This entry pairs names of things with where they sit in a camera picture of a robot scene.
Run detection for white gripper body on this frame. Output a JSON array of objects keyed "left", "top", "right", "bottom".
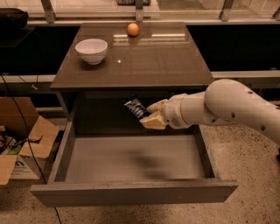
[{"left": 161, "top": 94, "right": 188, "bottom": 130}]

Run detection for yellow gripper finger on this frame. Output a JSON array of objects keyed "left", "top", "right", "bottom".
[
  {"left": 147, "top": 99, "right": 168, "bottom": 114},
  {"left": 140, "top": 111, "right": 167, "bottom": 130}
]

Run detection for dark rxbar blueberry wrapper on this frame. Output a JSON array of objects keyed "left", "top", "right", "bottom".
[{"left": 124, "top": 98, "right": 149, "bottom": 120}]

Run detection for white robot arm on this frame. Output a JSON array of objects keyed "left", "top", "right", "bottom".
[{"left": 140, "top": 79, "right": 280, "bottom": 145}]

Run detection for grey cabinet with glossy top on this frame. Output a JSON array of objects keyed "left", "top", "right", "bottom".
[{"left": 51, "top": 22, "right": 214, "bottom": 135}]

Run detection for open grey drawer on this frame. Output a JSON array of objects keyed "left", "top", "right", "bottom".
[{"left": 31, "top": 122, "right": 238, "bottom": 207}]

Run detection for orange round fruit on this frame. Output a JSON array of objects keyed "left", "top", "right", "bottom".
[{"left": 127, "top": 23, "right": 139, "bottom": 37}]

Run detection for white ceramic bowl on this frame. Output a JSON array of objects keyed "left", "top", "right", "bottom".
[{"left": 75, "top": 38, "right": 108, "bottom": 65}]

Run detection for open cardboard box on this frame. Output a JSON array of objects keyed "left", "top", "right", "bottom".
[{"left": 0, "top": 97, "right": 60, "bottom": 186}]

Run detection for items inside cardboard box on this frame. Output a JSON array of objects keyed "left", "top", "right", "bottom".
[{"left": 0, "top": 125, "right": 26, "bottom": 155}]

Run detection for black object on shelf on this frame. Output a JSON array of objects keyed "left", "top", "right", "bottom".
[{"left": 0, "top": 8, "right": 29, "bottom": 31}]

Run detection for black cable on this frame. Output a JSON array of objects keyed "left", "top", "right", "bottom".
[{"left": 0, "top": 73, "right": 63, "bottom": 224}]

